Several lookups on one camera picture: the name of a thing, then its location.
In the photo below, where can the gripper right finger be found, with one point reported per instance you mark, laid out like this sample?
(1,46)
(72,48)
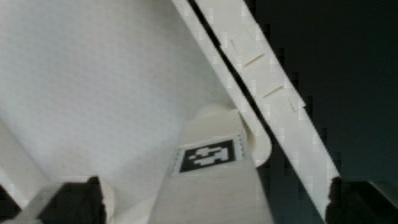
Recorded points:
(364,202)

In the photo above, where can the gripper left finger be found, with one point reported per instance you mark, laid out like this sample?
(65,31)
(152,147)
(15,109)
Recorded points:
(69,203)

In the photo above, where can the white desk top tray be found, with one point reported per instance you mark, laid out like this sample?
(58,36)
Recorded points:
(106,80)

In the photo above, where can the white front fence bar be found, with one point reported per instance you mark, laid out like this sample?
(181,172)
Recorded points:
(252,60)

